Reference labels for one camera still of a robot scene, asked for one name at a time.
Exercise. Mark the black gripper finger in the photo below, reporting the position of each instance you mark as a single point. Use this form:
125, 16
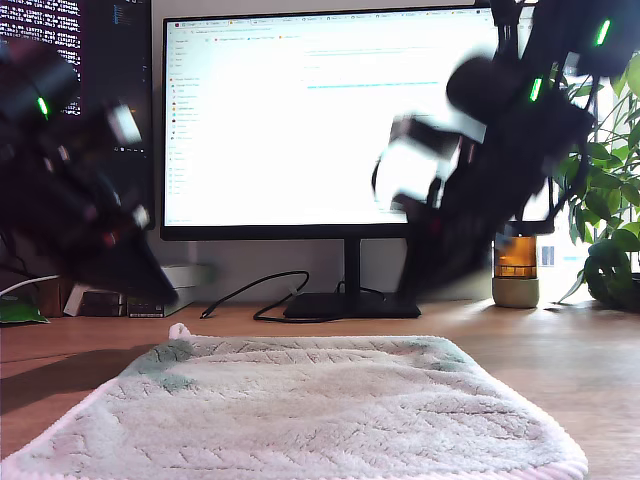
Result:
440, 260
125, 270

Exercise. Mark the grey tea towel white hem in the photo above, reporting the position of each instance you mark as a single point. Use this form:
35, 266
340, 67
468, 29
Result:
300, 410

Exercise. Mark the small dark box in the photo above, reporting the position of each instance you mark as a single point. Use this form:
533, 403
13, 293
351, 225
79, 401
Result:
100, 305

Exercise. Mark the green and white box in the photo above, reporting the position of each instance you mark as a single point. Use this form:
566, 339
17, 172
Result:
145, 311

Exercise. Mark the small white blue box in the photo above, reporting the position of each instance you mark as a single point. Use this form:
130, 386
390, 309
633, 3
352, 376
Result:
72, 302

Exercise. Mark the brown wooden block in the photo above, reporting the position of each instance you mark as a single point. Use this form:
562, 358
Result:
52, 300

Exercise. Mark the amber glass jar grey base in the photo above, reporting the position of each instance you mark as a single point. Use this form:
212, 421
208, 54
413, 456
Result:
515, 295

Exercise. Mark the green packet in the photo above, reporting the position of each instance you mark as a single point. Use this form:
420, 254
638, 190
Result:
17, 312

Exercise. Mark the green houseplant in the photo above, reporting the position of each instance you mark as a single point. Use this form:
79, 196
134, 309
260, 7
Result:
610, 200

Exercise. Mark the large monitor white screen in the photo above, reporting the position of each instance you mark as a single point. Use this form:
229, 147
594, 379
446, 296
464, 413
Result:
275, 150

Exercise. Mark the dark terminal monitor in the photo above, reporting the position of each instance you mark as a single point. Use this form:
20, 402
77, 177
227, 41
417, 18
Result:
115, 60

